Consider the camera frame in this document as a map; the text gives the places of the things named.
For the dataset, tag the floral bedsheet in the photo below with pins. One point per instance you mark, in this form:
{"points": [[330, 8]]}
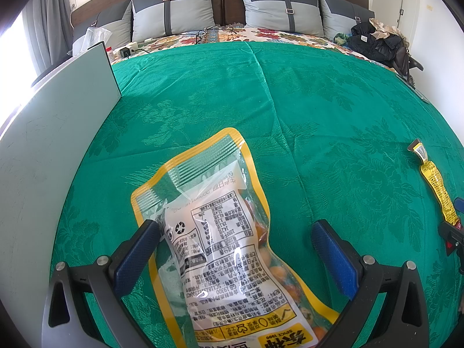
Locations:
{"points": [[290, 34]]}

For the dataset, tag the white red-cap bottle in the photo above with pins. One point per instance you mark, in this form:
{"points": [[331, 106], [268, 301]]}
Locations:
{"points": [[108, 51]]}

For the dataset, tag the grey two-tone pillow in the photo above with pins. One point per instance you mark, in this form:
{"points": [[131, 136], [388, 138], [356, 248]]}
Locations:
{"points": [[340, 14], [279, 11], [170, 11], [108, 21]]}

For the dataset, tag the yellow-edged peanut packet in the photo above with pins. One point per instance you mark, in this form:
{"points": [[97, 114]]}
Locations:
{"points": [[217, 243]]}

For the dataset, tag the black jacket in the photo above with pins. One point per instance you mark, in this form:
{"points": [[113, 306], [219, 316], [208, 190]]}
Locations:
{"points": [[373, 47]]}

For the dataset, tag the clear plastic bag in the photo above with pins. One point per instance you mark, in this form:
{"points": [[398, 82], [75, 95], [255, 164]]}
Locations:
{"points": [[94, 36]]}

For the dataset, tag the yellow red-label packet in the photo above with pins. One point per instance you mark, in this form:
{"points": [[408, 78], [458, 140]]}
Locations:
{"points": [[435, 181]]}

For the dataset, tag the grey box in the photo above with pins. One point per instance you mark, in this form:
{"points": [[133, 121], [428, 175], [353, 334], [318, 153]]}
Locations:
{"points": [[47, 152]]}

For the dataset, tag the grey curtain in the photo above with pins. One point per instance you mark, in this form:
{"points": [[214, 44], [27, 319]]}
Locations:
{"points": [[47, 18]]}

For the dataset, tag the beige clothing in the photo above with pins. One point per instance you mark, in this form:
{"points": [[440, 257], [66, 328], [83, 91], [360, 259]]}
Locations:
{"points": [[384, 29]]}

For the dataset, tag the black charger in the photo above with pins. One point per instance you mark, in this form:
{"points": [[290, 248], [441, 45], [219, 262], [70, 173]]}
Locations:
{"points": [[125, 53]]}

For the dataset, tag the dark brown handbag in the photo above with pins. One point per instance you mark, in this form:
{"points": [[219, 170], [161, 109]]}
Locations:
{"points": [[402, 60]]}

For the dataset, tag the green tablecloth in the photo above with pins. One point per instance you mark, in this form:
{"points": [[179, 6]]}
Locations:
{"points": [[326, 134]]}

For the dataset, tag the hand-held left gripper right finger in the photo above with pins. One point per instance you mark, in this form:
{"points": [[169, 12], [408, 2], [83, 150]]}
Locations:
{"points": [[333, 261]]}

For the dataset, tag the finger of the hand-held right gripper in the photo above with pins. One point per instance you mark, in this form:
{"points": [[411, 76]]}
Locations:
{"points": [[459, 205], [444, 230]]}

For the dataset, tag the silver-edged smartphone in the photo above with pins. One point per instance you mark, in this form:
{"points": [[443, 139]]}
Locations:
{"points": [[417, 92]]}

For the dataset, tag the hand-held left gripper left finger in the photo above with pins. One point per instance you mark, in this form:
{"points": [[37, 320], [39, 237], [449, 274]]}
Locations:
{"points": [[139, 250]]}

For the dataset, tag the white power strip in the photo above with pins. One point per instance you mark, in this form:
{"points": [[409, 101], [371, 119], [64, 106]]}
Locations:
{"points": [[132, 46]]}

